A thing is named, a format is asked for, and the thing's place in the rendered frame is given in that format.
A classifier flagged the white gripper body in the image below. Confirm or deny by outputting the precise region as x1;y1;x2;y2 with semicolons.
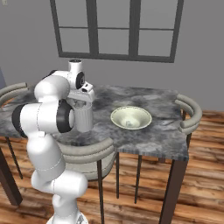
66;88;96;103

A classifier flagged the ribbed clear glass cup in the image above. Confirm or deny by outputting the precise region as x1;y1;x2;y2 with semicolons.
72;104;95;133

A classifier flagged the pale green bowl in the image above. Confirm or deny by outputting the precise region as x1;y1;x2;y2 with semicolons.
109;105;153;131

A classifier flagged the grey curved-back chair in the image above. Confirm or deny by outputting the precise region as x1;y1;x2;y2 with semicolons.
56;137;144;224
174;93;203;151
0;81;30;180

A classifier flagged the dark grey framed window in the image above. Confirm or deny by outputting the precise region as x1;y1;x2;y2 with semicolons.
49;0;185;64

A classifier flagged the grey marble table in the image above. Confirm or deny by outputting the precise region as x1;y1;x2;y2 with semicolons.
0;84;190;224

